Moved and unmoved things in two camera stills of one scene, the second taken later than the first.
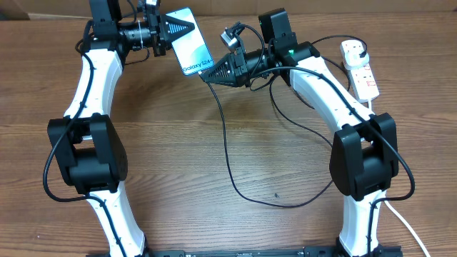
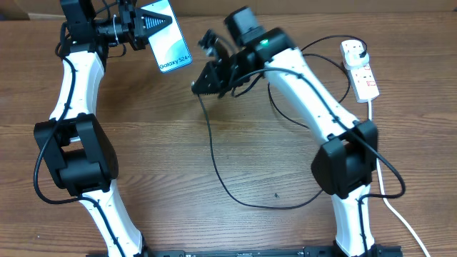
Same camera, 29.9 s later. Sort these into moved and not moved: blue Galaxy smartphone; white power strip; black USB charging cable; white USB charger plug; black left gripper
Moved: black left gripper; blue Galaxy smartphone; black USB charging cable
Not moved: white power strip; white USB charger plug
